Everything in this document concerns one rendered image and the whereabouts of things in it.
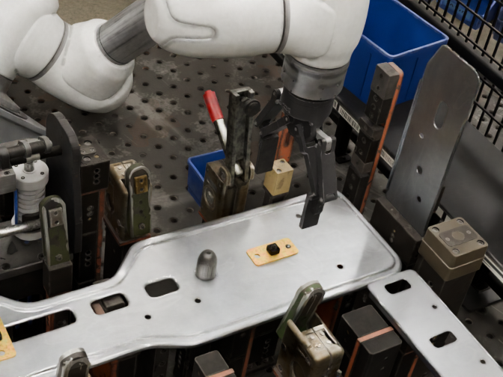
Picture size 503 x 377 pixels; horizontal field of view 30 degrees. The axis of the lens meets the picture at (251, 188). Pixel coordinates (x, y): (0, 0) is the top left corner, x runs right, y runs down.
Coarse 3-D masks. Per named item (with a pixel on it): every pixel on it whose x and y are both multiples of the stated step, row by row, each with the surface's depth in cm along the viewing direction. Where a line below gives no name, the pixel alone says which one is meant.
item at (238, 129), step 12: (240, 96) 151; (252, 96) 151; (228, 108) 152; (240, 108) 152; (252, 108) 149; (228, 120) 153; (240, 120) 154; (252, 120) 154; (228, 132) 154; (240, 132) 155; (228, 144) 155; (240, 144) 156; (228, 156) 156; (240, 156) 158; (228, 168) 158
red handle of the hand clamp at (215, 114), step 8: (208, 96) 160; (208, 104) 160; (216, 104) 160; (216, 112) 160; (216, 120) 160; (216, 128) 160; (224, 128) 160; (224, 136) 160; (224, 144) 159; (224, 152) 160; (240, 168) 159
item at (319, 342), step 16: (288, 320) 139; (320, 320) 139; (288, 336) 139; (304, 336) 136; (320, 336) 137; (288, 352) 140; (304, 352) 136; (320, 352) 134; (336, 352) 135; (288, 368) 141; (304, 368) 137; (320, 368) 135; (336, 368) 137
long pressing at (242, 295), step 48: (144, 240) 152; (192, 240) 154; (240, 240) 156; (336, 240) 159; (384, 240) 161; (96, 288) 143; (192, 288) 146; (240, 288) 148; (288, 288) 149; (336, 288) 151; (48, 336) 135; (96, 336) 136; (144, 336) 138; (192, 336) 139
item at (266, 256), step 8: (280, 240) 157; (288, 240) 157; (256, 248) 154; (264, 248) 155; (280, 248) 155; (288, 248) 156; (296, 248) 156; (264, 256) 153; (272, 256) 154; (280, 256) 154; (288, 256) 154; (256, 264) 152
